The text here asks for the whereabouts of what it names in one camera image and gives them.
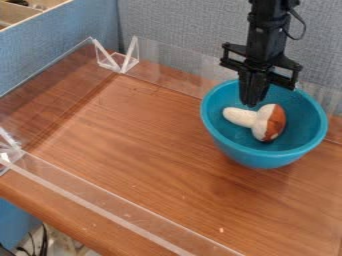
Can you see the clear acrylic left bracket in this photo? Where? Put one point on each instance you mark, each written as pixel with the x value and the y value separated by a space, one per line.
pixel 10 151

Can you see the brown and white toy mushroom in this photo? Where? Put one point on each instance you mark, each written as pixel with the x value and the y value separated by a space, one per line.
pixel 265 122

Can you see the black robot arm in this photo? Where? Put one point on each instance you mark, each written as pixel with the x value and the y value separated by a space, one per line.
pixel 273 13

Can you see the wooden shelf box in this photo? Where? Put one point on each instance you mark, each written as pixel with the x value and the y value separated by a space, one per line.
pixel 18 11

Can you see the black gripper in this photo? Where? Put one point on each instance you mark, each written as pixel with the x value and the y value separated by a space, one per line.
pixel 261 63

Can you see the blue plastic bowl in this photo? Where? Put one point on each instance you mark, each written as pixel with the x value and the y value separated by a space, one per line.
pixel 305 131

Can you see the clear acrylic corner bracket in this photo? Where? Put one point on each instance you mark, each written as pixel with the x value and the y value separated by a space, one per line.
pixel 118 62

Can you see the clear acrylic barrier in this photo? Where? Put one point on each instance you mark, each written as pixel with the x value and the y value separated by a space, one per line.
pixel 193 73
pixel 156 228

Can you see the clear acrylic front barrier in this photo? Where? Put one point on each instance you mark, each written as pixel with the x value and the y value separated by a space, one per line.
pixel 156 228

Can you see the clear acrylic back barrier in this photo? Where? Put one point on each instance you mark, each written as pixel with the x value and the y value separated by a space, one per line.
pixel 193 73

